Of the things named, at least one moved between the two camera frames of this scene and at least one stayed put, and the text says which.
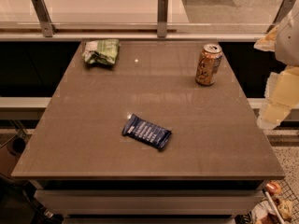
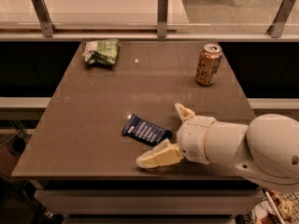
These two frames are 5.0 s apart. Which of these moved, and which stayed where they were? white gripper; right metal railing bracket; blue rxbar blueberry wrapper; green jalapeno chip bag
Moved: white gripper
Stayed: green jalapeno chip bag; blue rxbar blueberry wrapper; right metal railing bracket
